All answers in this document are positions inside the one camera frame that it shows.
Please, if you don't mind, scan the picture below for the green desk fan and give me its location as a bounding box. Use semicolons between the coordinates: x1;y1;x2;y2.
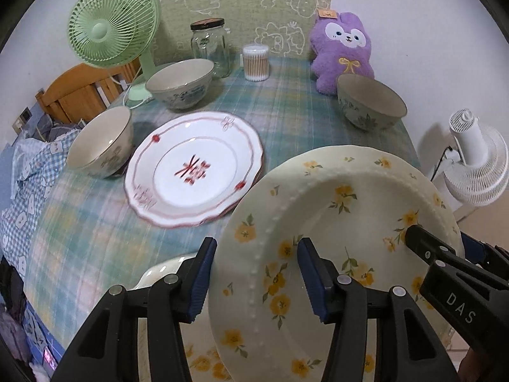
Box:
67;0;162;102

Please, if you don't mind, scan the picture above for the green wall mat with drawings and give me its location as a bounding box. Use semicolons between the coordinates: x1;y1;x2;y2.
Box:
151;0;338;66

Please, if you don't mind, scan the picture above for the purple plush rabbit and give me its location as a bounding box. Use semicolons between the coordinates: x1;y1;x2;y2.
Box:
310;8;376;96

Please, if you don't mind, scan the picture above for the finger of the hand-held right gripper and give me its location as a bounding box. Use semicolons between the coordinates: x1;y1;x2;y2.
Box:
403;225;509;351
460;234;509;283

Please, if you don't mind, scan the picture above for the white plate with red pattern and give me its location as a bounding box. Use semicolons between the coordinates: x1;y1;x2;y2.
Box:
124;111;265;229
135;135;266;230

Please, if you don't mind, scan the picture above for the wooden headboard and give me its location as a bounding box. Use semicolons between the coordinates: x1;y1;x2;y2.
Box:
35;63;142;126

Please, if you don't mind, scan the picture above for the grey bedding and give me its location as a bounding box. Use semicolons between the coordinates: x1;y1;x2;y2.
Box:
38;121;82;142

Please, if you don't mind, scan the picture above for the white fan cable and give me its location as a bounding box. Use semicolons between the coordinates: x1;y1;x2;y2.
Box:
111;75;154;109

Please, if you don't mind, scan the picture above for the white fan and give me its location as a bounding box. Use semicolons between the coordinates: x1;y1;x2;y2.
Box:
443;107;509;208

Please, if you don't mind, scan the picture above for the black fan cable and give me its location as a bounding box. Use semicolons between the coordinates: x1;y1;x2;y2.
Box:
431;147;458;180

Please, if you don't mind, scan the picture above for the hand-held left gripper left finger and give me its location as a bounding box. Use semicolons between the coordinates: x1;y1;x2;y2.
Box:
59;237;219;382

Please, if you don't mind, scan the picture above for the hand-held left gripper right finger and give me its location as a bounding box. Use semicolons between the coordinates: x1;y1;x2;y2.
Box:
296;237;452;382

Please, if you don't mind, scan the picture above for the dark cloth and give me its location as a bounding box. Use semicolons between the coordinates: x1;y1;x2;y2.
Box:
0;255;60;382

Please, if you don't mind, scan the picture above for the blue checkered blanket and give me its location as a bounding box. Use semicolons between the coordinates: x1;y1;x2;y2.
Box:
0;121;84;271

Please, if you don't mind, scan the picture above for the plaid tablecloth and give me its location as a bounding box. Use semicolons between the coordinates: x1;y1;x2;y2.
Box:
24;56;422;351

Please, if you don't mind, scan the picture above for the wall socket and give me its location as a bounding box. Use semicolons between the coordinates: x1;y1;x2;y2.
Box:
14;105;32;134

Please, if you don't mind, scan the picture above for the bowl with green leaf print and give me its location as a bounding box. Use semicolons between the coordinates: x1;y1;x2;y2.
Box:
337;74;408;132

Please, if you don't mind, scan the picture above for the cotton swab container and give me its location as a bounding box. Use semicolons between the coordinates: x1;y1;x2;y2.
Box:
242;44;271;81

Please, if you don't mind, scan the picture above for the yellow floral plate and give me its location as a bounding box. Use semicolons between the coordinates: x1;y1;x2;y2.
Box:
135;255;235;382
207;144;466;382

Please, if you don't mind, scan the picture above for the bowl with blue floral print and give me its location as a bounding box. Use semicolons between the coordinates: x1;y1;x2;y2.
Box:
144;59;215;111

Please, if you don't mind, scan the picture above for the glass jar with dark lid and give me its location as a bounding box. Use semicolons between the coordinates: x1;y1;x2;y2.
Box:
190;18;231;79

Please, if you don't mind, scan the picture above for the cream bowl with faint flowers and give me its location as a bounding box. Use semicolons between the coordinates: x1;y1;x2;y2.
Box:
66;106;134;179

